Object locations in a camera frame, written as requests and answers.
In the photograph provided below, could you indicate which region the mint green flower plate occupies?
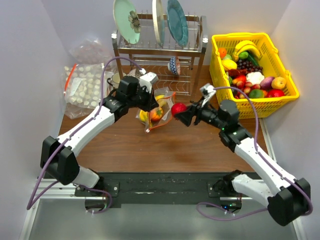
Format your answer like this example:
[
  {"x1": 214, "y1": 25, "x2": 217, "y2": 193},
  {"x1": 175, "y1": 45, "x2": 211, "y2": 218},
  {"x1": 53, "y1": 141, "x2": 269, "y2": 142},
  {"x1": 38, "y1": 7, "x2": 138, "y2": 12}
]
[{"x1": 113, "y1": 0, "x2": 141, "y2": 45}]

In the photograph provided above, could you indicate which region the blue patterned bowl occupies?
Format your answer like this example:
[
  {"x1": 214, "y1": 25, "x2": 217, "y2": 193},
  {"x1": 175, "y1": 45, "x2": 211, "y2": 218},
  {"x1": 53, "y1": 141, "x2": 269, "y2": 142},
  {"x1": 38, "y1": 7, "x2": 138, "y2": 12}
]
[{"x1": 167, "y1": 56, "x2": 181, "y2": 76}]

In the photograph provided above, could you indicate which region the dark grape bunch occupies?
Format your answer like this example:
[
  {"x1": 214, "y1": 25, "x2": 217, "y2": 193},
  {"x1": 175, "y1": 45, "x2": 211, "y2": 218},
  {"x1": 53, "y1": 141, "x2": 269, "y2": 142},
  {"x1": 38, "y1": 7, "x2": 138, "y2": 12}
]
[{"x1": 237, "y1": 59, "x2": 263, "y2": 74}]

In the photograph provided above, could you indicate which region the clear orange zip bag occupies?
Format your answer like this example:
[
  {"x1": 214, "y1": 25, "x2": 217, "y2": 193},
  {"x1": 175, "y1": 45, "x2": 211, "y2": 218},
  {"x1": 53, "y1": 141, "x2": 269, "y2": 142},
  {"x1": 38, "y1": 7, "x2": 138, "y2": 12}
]
[{"x1": 136, "y1": 87, "x2": 176, "y2": 133}]

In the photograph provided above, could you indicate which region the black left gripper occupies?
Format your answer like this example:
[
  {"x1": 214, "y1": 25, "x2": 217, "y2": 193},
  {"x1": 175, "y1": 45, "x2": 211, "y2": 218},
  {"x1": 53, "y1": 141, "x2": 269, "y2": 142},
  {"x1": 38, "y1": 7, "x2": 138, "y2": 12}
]
[{"x1": 127, "y1": 85, "x2": 159, "y2": 113}]

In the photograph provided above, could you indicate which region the metal dish rack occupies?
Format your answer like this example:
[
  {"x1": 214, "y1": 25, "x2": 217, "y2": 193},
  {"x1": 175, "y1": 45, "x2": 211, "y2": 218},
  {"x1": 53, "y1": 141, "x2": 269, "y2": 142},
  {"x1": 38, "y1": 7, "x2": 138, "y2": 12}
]
[{"x1": 111, "y1": 12, "x2": 209, "y2": 102}]

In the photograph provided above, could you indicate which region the teal plate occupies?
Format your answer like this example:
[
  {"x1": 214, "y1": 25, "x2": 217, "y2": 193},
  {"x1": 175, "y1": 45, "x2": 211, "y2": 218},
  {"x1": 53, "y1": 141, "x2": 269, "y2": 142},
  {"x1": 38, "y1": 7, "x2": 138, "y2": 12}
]
[{"x1": 167, "y1": 0, "x2": 189, "y2": 48}]

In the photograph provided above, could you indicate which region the yellow plastic basket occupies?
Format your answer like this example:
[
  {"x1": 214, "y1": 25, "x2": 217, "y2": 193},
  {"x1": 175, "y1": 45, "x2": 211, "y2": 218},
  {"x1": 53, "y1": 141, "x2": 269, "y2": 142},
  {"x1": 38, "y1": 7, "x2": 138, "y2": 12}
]
[{"x1": 209, "y1": 32, "x2": 300, "y2": 119}]

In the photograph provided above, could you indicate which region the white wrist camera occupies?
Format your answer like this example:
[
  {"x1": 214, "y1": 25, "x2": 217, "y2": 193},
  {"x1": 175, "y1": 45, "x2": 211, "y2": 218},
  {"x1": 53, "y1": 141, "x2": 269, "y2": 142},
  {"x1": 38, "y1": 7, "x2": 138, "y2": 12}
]
[
  {"x1": 199, "y1": 83, "x2": 216, "y2": 108},
  {"x1": 139, "y1": 68, "x2": 158, "y2": 93}
]

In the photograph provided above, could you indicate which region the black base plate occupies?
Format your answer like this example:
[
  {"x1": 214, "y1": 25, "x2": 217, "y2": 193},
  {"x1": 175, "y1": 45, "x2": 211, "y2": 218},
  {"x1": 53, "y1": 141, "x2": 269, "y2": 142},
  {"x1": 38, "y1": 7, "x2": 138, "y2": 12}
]
[{"x1": 67, "y1": 171, "x2": 280, "y2": 210}]

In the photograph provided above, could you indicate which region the white cauliflower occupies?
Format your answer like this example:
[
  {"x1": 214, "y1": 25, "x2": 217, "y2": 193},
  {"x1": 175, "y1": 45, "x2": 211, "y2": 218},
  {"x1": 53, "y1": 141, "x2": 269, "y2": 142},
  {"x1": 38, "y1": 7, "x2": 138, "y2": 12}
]
[{"x1": 246, "y1": 71, "x2": 265, "y2": 85}]

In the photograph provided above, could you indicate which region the bag of red pieces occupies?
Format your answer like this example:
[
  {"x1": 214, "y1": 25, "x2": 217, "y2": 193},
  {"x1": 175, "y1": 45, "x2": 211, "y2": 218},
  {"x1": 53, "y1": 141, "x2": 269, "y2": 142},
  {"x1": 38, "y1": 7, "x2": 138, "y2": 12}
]
[{"x1": 68, "y1": 36, "x2": 114, "y2": 65}]

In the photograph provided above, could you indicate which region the red apple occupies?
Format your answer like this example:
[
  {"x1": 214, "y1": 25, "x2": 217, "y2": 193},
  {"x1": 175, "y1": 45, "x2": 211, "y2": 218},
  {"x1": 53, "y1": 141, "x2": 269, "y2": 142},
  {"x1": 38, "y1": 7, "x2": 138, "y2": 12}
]
[{"x1": 171, "y1": 102, "x2": 187, "y2": 117}]

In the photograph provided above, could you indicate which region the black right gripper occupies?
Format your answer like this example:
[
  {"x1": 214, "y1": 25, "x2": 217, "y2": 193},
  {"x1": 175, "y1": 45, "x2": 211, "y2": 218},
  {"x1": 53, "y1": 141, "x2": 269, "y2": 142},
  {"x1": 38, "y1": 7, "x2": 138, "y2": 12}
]
[{"x1": 174, "y1": 95, "x2": 226, "y2": 130}]

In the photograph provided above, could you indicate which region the bag of white round pieces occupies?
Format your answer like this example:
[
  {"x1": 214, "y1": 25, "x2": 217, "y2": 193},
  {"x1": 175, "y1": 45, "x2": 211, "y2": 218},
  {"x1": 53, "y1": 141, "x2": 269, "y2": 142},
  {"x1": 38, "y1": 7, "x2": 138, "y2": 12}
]
[{"x1": 62, "y1": 63, "x2": 113, "y2": 119}]

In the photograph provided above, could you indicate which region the green lime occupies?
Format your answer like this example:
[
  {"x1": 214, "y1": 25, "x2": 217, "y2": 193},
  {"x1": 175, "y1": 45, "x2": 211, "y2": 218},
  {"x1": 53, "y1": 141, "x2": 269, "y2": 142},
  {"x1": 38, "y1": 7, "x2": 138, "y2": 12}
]
[{"x1": 248, "y1": 89, "x2": 265, "y2": 99}]

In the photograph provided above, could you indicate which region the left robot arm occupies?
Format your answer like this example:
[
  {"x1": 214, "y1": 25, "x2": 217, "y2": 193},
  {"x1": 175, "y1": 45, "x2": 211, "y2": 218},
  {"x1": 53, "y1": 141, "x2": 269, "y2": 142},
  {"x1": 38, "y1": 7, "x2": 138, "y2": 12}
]
[{"x1": 40, "y1": 72, "x2": 158, "y2": 196}]

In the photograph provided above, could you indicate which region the yellow banana bunch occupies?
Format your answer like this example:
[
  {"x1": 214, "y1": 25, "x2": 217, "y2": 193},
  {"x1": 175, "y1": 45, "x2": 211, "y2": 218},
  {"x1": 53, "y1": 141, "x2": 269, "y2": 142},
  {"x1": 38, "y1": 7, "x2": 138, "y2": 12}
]
[
  {"x1": 138, "y1": 94, "x2": 167, "y2": 126},
  {"x1": 231, "y1": 40, "x2": 261, "y2": 62}
]

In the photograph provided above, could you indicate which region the red tomato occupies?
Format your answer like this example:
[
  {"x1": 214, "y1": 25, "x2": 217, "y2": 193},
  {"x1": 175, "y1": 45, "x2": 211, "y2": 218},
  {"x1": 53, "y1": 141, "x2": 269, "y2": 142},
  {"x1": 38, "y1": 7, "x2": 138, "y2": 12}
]
[{"x1": 266, "y1": 89, "x2": 285, "y2": 98}]

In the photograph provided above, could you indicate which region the orange fruit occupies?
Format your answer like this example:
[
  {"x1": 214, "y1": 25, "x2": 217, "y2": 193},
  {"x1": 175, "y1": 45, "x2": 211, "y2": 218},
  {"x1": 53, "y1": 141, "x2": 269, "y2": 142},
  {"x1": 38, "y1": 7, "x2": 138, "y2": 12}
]
[{"x1": 271, "y1": 76, "x2": 287, "y2": 90}]

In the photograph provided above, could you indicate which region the cream plate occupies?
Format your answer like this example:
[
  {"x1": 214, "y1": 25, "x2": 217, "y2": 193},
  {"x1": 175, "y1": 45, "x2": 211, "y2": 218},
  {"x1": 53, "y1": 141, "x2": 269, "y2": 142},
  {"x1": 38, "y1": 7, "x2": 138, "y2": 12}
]
[{"x1": 152, "y1": 0, "x2": 165, "y2": 48}]

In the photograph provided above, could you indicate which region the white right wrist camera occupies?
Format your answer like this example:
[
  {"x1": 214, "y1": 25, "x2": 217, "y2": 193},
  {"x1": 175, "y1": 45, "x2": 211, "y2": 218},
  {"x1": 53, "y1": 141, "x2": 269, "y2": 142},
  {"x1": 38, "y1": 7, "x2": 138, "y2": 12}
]
[{"x1": 199, "y1": 83, "x2": 216, "y2": 108}]

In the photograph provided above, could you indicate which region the grey patterned bowl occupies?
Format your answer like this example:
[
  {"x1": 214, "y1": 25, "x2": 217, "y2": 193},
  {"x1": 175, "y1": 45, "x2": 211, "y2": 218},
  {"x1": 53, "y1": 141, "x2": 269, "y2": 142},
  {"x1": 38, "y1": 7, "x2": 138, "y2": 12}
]
[{"x1": 127, "y1": 68, "x2": 142, "y2": 79}]

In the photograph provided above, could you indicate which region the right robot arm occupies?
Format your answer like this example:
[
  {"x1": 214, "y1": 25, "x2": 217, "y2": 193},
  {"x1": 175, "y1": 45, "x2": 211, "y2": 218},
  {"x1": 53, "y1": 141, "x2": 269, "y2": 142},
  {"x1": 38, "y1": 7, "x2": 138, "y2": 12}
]
[{"x1": 171, "y1": 100, "x2": 313, "y2": 226}]

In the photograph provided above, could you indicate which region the yellow lemon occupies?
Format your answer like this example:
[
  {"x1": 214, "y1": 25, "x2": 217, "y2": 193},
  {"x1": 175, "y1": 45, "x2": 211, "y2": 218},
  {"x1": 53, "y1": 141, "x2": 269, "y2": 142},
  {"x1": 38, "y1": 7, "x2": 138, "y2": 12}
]
[{"x1": 221, "y1": 59, "x2": 238, "y2": 71}]

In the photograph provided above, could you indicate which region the cream enamel mug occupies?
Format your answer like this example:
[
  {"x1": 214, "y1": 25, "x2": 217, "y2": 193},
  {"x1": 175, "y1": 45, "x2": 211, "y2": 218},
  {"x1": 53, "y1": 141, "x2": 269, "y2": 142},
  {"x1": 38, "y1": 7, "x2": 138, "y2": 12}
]
[{"x1": 107, "y1": 72, "x2": 121, "y2": 89}]

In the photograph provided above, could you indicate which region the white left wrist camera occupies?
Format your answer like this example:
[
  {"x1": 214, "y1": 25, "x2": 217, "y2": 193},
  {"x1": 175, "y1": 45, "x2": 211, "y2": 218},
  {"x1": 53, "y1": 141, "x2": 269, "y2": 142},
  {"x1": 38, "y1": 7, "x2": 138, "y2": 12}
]
[{"x1": 139, "y1": 68, "x2": 158, "y2": 93}]

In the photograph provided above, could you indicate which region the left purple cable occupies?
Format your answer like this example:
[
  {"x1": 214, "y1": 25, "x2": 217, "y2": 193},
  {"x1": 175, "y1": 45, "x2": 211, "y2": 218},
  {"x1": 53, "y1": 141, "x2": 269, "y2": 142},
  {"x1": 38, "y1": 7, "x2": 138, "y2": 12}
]
[{"x1": 26, "y1": 56, "x2": 148, "y2": 211}]

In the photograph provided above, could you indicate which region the red orange bell pepper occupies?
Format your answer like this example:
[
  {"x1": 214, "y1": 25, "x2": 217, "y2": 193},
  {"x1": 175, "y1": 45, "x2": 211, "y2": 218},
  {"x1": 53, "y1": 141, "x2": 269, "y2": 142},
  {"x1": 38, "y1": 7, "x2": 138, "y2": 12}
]
[{"x1": 149, "y1": 106, "x2": 164, "y2": 122}]

